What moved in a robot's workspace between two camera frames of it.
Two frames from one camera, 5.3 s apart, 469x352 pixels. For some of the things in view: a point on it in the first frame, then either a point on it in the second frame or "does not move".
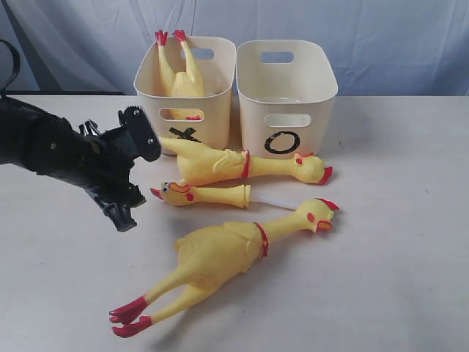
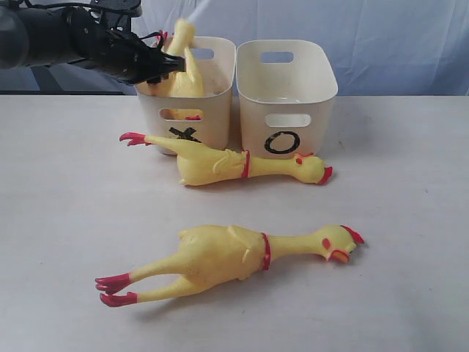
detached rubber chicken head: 182,194 -> 185,33
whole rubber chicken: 219,253 -> 212,257
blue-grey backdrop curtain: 377,48 does not move
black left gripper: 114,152 -> 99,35
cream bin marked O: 282,87 does not move
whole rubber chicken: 199,166 does not move
